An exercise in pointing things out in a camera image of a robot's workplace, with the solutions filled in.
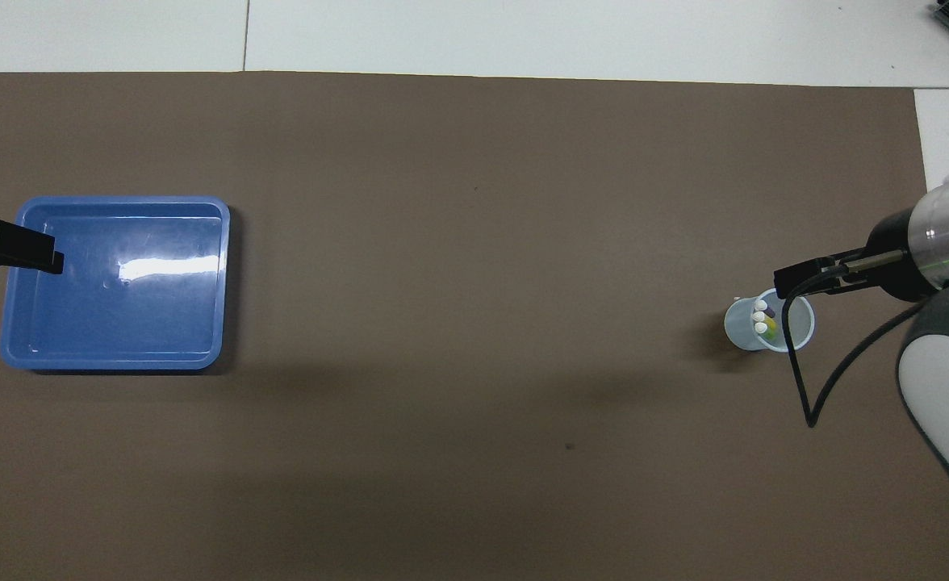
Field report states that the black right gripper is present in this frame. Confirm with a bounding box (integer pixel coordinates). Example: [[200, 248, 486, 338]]
[[774, 208, 939, 301]]

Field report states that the blue plastic tray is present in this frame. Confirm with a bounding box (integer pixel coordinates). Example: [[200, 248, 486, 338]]
[[0, 195, 231, 372]]

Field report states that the translucent plastic pen cup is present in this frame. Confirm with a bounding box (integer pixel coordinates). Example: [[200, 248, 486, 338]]
[[724, 288, 816, 353]]

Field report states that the brown table mat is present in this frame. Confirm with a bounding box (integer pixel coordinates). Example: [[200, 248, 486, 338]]
[[0, 71, 949, 581]]

